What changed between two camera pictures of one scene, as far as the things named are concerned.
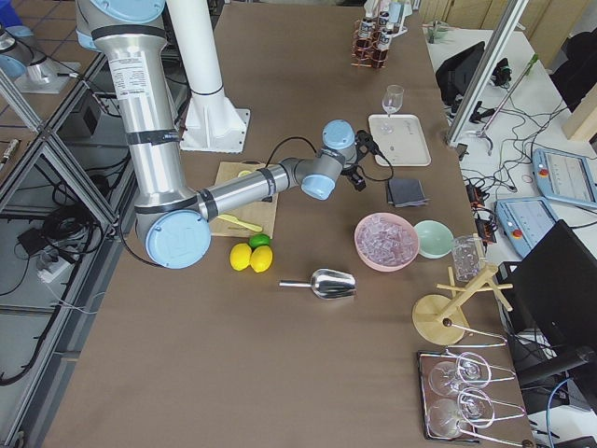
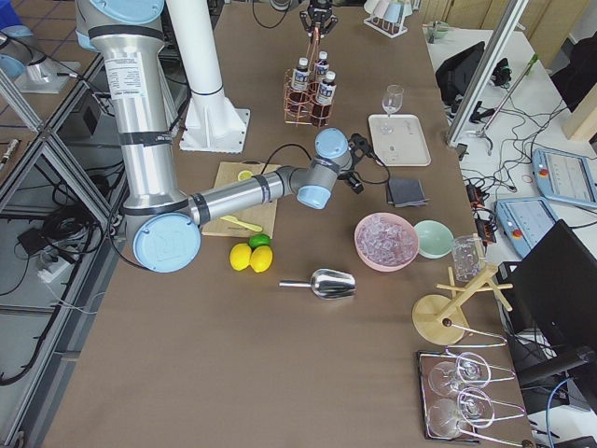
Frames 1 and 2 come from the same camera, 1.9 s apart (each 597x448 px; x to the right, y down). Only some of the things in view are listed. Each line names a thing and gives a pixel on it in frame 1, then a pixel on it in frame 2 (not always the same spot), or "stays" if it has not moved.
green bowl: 435,239 stays
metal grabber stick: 481,132 stays
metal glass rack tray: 456,396 stays
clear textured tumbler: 467,257 stays
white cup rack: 395,12 stays
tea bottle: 383,19 → 323,64
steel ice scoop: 327,284 stays
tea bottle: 365,41 → 326,91
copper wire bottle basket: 365,52 → 300,105
